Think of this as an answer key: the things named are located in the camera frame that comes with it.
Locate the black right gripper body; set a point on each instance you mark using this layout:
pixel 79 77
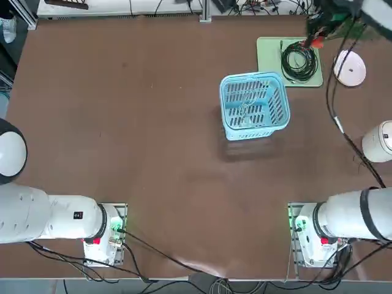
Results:
pixel 337 9

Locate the orange toy carrot green leaves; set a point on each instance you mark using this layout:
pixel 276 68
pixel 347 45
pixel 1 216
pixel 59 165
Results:
pixel 319 42

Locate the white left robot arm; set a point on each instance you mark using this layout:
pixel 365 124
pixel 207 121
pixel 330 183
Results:
pixel 61 214

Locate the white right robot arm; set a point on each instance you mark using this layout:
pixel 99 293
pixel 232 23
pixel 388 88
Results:
pixel 343 214

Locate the pink plate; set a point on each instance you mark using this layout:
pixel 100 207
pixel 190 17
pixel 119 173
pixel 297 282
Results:
pixel 352 76

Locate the green tray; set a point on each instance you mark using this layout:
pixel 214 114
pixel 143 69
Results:
pixel 269 61

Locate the blue plastic basket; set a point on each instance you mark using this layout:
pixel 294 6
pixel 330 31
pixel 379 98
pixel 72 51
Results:
pixel 245 134

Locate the white shoe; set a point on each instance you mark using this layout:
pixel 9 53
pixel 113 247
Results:
pixel 7 29

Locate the aluminium camera post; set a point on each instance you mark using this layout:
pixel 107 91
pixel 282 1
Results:
pixel 205 10

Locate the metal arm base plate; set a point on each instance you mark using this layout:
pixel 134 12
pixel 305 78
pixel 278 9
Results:
pixel 122 209
pixel 295 211

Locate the aluminium frame rail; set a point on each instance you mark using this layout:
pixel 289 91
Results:
pixel 27 16

